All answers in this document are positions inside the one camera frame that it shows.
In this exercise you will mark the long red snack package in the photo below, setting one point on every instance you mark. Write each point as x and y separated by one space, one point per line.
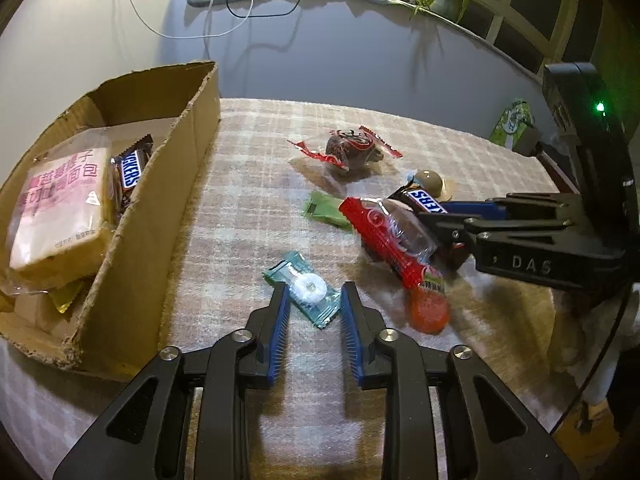
390 231

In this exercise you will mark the snickers bar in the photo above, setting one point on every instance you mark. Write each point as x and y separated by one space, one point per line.
417 199
127 169

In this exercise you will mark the pink packaged bread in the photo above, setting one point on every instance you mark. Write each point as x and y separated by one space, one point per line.
65 216

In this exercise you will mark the red chocolate cake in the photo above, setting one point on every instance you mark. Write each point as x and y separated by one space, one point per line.
348 150

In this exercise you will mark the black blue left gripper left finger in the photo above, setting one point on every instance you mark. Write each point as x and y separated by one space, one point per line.
143 433

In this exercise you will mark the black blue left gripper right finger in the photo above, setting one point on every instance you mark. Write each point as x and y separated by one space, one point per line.
489 433

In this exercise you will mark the round chocolate ball candy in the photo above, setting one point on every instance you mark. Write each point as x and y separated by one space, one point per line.
434 184

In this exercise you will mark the green white tissue pack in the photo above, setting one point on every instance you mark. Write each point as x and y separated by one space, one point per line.
512 123

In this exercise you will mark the green candy wrapper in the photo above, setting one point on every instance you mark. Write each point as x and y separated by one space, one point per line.
325 208

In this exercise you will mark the plaid table cloth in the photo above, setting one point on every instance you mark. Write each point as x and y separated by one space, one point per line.
246 214

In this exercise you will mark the green mint candy packet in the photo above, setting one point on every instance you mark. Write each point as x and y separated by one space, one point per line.
313 295

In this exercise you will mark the brown cardboard box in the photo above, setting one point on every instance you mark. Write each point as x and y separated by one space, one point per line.
106 325

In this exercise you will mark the Snickers bar in box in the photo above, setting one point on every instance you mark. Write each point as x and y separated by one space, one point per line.
127 169

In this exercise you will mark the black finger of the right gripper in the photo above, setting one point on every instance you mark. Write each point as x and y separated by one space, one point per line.
450 232

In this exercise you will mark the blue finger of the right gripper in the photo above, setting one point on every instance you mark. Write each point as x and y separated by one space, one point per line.
480 207

